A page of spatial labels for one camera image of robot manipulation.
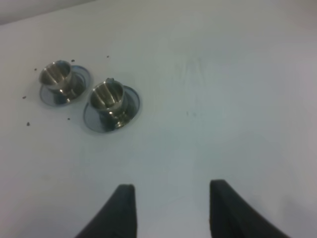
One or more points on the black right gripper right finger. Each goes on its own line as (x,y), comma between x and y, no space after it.
(232,217)

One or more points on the left stainless steel teacup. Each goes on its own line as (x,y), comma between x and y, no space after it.
(57,77)

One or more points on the steel cup saucer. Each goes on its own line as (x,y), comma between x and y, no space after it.
(94,121)
(81,82)

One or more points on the left steel cup saucer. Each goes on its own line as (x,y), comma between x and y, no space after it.
(81,82)

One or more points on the right steel cup saucer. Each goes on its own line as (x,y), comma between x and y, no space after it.
(94,121)

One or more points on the right stainless steel teacup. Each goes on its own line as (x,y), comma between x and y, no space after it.
(109,100)

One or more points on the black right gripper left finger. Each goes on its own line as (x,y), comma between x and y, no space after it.
(117,218)

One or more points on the stainless steel teacup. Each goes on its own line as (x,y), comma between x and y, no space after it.
(109,100)
(57,77)

